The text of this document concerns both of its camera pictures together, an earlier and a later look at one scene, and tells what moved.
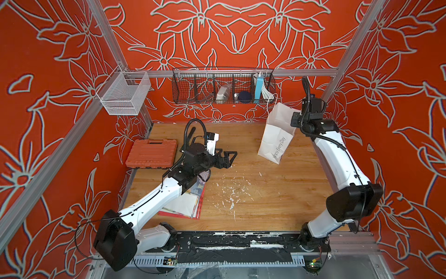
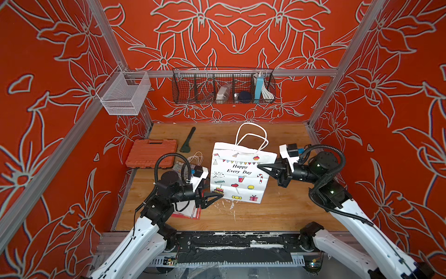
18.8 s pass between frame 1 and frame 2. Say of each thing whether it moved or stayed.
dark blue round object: stayed
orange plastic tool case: stayed
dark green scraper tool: stayed
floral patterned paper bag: stayed
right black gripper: moved
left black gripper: moved
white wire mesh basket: stayed
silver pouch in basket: stayed
